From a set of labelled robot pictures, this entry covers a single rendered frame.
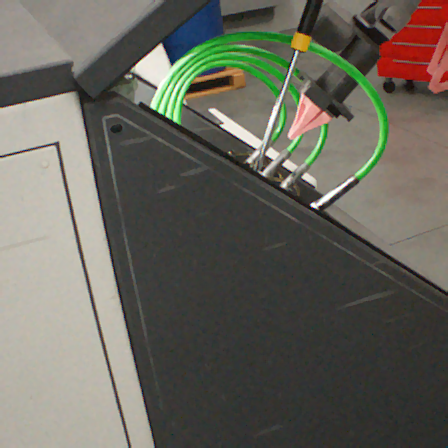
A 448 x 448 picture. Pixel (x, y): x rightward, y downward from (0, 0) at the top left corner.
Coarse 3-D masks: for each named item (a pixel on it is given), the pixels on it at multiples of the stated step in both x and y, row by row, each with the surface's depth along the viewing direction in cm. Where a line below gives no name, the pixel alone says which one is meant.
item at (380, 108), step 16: (240, 32) 104; (256, 32) 104; (272, 32) 104; (208, 48) 105; (320, 48) 104; (176, 64) 106; (336, 64) 105; (368, 80) 107; (160, 96) 108; (384, 112) 108; (384, 128) 109; (384, 144) 110
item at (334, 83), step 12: (300, 72) 119; (324, 72) 117; (336, 72) 115; (312, 84) 115; (324, 84) 116; (336, 84) 115; (348, 84) 116; (336, 96) 116; (336, 108) 117; (348, 120) 118
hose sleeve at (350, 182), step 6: (354, 174) 113; (348, 180) 113; (354, 180) 113; (336, 186) 114; (342, 186) 114; (348, 186) 113; (354, 186) 114; (330, 192) 115; (336, 192) 114; (342, 192) 114; (324, 198) 115; (330, 198) 114; (336, 198) 114; (318, 204) 115; (324, 204) 115; (330, 204) 115
